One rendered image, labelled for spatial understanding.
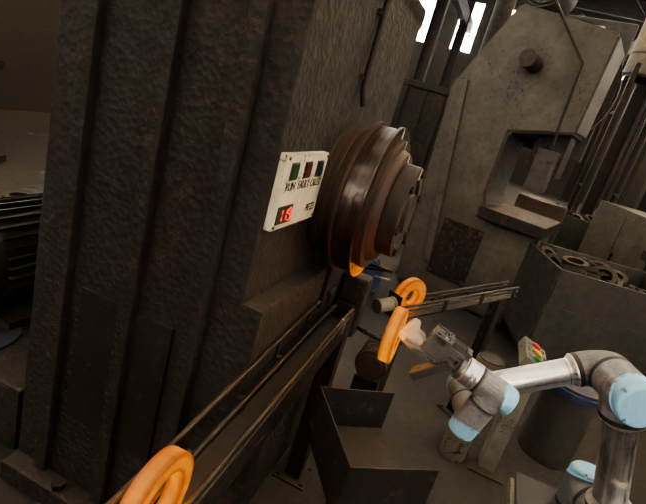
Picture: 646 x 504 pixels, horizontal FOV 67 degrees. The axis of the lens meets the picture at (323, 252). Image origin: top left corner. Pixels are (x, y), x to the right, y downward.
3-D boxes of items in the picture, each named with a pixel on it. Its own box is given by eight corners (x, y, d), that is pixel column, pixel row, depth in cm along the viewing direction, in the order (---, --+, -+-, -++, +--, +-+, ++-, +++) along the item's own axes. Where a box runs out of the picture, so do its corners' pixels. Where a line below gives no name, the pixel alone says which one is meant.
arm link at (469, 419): (464, 422, 139) (488, 394, 136) (473, 449, 128) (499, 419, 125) (441, 409, 138) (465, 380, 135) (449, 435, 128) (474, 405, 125)
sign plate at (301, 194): (262, 229, 111) (281, 152, 106) (305, 214, 135) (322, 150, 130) (271, 232, 111) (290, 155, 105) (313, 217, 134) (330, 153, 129)
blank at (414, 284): (396, 317, 205) (401, 321, 202) (389, 290, 195) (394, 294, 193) (423, 296, 209) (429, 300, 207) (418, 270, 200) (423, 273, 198)
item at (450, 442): (436, 455, 223) (477, 358, 207) (440, 440, 234) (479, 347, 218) (462, 467, 219) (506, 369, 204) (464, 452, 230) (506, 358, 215)
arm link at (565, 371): (611, 333, 140) (441, 366, 147) (632, 352, 129) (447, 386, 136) (615, 368, 143) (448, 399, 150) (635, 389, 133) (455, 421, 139)
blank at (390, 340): (387, 321, 124) (399, 325, 124) (401, 297, 138) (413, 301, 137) (372, 369, 131) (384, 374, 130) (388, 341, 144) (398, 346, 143)
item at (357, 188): (314, 286, 136) (362, 117, 122) (360, 252, 179) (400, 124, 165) (335, 295, 134) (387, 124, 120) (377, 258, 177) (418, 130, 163)
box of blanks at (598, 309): (516, 366, 335) (562, 264, 312) (489, 317, 414) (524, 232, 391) (662, 410, 333) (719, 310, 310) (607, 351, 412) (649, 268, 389)
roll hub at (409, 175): (366, 260, 139) (397, 165, 131) (388, 242, 165) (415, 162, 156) (385, 267, 137) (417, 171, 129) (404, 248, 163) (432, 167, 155)
